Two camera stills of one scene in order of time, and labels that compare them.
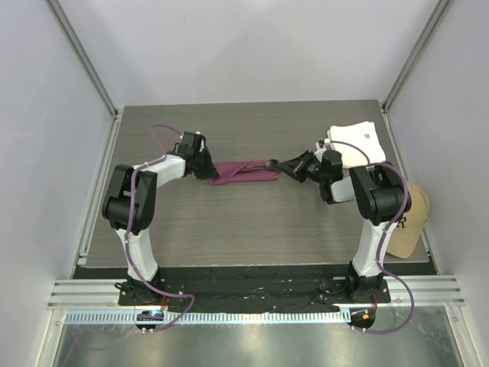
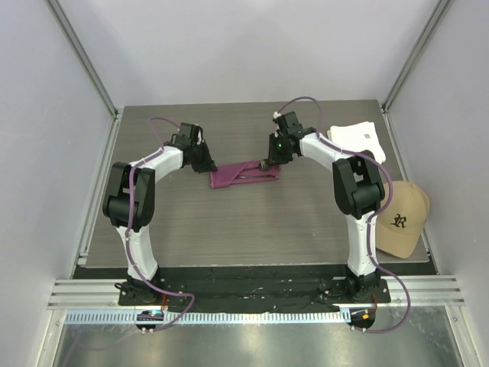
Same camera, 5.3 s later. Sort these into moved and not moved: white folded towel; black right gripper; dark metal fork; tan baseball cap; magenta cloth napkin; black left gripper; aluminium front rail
Moved: black left gripper; dark metal fork; black right gripper
Not moved: magenta cloth napkin; aluminium front rail; tan baseball cap; white folded towel
